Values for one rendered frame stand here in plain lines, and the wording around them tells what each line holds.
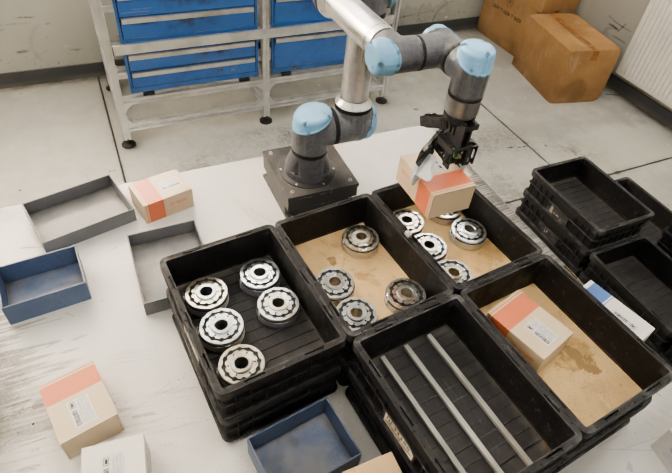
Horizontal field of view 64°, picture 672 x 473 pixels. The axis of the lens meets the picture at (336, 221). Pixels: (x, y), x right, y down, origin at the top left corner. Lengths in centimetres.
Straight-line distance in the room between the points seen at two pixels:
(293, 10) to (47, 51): 165
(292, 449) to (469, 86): 88
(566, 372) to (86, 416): 108
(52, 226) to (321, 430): 103
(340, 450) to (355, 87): 98
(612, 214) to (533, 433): 139
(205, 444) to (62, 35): 308
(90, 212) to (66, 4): 221
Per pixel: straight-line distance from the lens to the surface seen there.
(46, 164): 332
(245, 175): 192
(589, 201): 252
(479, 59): 112
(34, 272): 171
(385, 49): 113
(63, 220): 185
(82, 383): 137
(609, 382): 145
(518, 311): 137
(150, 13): 300
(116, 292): 161
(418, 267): 139
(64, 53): 400
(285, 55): 329
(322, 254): 147
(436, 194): 126
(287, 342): 129
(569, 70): 412
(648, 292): 241
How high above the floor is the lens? 191
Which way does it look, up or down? 44 degrees down
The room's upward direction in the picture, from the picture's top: 6 degrees clockwise
